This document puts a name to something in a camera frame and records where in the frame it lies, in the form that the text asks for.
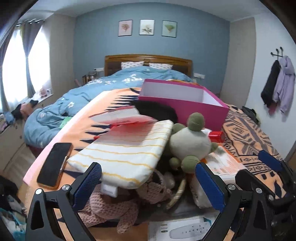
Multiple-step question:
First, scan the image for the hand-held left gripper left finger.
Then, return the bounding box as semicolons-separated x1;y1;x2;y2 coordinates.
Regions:
25;162;102;241

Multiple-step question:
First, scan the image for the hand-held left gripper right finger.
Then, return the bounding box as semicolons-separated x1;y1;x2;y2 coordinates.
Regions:
195;162;277;241

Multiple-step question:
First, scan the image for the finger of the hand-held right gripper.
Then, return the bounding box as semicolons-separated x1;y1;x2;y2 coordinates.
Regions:
235;169;278;205
258;150;296;186

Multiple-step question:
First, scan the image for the white yellow striped pillow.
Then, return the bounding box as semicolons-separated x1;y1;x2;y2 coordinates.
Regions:
67;120;174;198

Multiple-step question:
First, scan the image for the white bottle with red cap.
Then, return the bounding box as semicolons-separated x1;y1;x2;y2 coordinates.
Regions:
201;128;225;143

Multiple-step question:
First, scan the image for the red and white sachet stack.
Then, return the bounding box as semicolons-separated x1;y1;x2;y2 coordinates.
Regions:
89;105;159;144

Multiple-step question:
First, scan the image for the pink cardboard box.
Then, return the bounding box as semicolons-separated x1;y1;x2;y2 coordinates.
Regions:
138;79;230;131

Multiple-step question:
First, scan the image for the black cloth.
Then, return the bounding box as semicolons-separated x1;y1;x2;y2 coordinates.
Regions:
134;101;178;123

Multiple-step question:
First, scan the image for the white plastic packet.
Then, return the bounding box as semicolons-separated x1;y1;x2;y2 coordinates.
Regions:
188;177;220;208

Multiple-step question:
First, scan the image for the orange and white paper box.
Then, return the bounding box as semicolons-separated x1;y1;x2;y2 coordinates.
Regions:
203;146;248;183

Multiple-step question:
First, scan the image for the pink knitted cloth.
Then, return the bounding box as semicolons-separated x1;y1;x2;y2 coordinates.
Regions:
77;174;176;234

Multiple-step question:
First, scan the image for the beige woven band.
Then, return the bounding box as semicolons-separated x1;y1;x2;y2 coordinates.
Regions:
166;176;188;209

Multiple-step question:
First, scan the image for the smartphone in orange case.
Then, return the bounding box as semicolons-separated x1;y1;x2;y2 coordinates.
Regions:
36;142;74;189

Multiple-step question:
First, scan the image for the green frog plush toy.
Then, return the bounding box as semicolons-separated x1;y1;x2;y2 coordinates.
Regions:
168;112;219;173

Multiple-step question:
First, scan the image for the dark clothes heap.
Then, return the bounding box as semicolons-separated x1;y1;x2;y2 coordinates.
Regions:
242;106;260;126

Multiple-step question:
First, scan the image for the white appliance box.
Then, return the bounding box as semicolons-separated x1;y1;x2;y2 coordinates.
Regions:
148;217;218;241

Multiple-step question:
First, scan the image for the orange patterned blanket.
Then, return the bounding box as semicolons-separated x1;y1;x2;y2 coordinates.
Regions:
23;87;287;241

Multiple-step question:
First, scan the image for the green packet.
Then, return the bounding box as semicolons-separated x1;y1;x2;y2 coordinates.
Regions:
60;116;72;128

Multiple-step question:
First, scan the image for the purple jacket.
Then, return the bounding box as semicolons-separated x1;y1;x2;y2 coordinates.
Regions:
272;56;296;114

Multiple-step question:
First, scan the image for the black jacket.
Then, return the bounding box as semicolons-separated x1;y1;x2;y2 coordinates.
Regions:
261;60;281;114

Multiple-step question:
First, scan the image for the mixed clothes pile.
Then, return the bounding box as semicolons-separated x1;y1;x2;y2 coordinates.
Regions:
0;175;28;239

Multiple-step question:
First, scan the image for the beige drawer cabinet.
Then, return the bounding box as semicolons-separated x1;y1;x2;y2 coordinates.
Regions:
0;93;53;176

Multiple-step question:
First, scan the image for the blue floral duvet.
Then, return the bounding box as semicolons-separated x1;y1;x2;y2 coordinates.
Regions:
23;67;195;149

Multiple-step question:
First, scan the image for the crumpled dark garment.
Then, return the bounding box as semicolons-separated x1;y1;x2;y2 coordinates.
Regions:
10;100;38;121

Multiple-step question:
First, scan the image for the group of cosmetic bottles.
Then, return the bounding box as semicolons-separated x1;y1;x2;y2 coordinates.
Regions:
82;70;102;84

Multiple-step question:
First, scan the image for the white dotted pillow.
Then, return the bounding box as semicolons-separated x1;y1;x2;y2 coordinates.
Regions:
121;61;145;69
149;62;173;70

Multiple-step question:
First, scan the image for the wooden headboard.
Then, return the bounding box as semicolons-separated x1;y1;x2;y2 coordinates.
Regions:
105;54;193;77

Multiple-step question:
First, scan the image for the grey curtain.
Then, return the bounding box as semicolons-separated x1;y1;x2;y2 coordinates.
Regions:
1;22;47;109

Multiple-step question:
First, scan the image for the pink flower framed picture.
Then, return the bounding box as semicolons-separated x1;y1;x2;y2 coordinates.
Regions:
118;20;133;37

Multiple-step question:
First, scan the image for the green leaf framed picture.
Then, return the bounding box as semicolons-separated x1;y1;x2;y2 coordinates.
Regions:
162;20;177;37

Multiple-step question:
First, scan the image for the black cable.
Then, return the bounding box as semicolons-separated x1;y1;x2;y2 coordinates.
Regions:
38;111;67;126

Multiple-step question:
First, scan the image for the black wall hook rack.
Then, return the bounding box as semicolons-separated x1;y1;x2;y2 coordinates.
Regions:
270;47;284;58

